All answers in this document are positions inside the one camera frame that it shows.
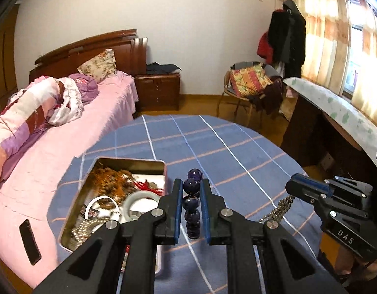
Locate rattan chair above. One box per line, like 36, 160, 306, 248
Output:
217, 67, 284, 121

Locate brown wooden bead bracelet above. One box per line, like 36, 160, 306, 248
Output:
90, 165, 138, 203

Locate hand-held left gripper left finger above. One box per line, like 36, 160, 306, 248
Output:
32, 178, 183, 294

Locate silver stretch watch band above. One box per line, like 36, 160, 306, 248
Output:
70, 217, 107, 246

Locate silver chain necklace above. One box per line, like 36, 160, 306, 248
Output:
258, 195, 297, 225

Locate person's right hand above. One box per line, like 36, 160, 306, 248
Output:
335, 246, 377, 282

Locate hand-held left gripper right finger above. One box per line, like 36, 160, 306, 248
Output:
200, 178, 348, 294

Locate hanging dark coats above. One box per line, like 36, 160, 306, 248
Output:
257, 0, 307, 67

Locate silver metal bangle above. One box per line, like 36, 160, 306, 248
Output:
84, 195, 121, 220

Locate wooden wardrobe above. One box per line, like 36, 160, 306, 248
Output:
0, 4, 20, 102

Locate floral pillow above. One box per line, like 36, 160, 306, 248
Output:
77, 48, 117, 83

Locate dark wooden headboard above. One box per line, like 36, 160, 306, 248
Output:
29, 29, 148, 84

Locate pink and purple quilt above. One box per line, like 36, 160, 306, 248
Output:
0, 73, 100, 191

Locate wooden nightstand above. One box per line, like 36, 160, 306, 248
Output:
134, 73, 181, 113

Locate bed with pink sheet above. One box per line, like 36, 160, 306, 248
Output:
0, 73, 138, 289

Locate purple bead bracelet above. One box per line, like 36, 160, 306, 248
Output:
182, 168, 204, 240

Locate white floral desk cover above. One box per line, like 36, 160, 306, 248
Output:
282, 77, 377, 168

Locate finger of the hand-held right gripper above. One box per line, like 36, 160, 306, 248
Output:
324, 176, 373, 196
285, 173, 335, 206

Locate pink tin box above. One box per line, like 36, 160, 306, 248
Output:
58, 157, 168, 277

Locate red knot tassel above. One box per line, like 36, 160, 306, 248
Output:
133, 180, 164, 196

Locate dark folded clothing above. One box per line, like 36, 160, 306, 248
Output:
145, 62, 182, 75

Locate dark wooden desk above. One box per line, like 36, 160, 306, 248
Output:
280, 86, 377, 179

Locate black smartphone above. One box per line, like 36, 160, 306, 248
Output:
18, 219, 42, 266

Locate dark red garment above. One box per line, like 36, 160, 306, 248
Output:
249, 79, 284, 114

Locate colourful patterned cushion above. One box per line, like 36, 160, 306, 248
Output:
228, 63, 273, 98

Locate pale blue bangle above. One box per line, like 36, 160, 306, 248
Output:
123, 191, 160, 221

